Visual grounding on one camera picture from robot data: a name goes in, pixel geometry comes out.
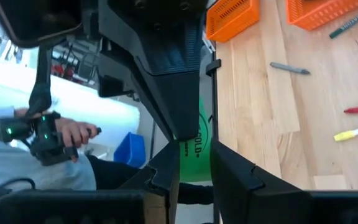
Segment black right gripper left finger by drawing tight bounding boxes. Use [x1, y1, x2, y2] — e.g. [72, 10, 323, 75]
[119, 141, 180, 224]

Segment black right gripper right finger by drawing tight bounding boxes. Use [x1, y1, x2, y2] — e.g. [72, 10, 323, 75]
[210, 139, 310, 224]

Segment white pencil with yellow cap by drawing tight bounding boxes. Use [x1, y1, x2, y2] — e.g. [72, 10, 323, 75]
[333, 123, 358, 142]

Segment grey crayon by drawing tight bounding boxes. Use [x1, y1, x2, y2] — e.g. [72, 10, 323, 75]
[270, 61, 311, 76]

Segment black leader arm link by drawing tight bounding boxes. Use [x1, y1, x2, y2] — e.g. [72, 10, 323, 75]
[28, 45, 53, 118]

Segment green bag with black print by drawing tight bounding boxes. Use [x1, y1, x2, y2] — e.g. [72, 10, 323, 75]
[178, 98, 214, 184]

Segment blue plastic box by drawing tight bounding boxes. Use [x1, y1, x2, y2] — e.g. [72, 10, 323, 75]
[113, 131, 147, 169]

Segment person's hand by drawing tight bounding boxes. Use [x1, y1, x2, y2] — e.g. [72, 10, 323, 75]
[53, 119, 102, 156]

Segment person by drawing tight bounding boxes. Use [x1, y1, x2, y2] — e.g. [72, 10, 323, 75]
[0, 105, 214, 206]

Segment orange perforated plastic bin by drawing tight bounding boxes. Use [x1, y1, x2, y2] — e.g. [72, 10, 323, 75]
[286, 0, 358, 32]
[206, 0, 260, 44]

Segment black rounded panel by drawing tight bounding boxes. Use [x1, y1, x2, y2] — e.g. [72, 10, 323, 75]
[0, 0, 85, 49]

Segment dark green crayon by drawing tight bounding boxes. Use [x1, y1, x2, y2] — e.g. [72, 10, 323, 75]
[328, 3, 358, 40]

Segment black ribbed camera mount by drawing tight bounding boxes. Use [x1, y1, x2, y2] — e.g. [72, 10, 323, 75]
[97, 0, 209, 142]

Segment black table frame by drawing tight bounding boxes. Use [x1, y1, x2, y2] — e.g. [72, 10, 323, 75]
[211, 49, 222, 144]

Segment black leader arm handle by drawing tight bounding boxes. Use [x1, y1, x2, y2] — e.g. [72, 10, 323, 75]
[0, 111, 80, 167]

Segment black frame clamp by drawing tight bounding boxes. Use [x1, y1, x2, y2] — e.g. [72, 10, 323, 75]
[206, 58, 222, 77]

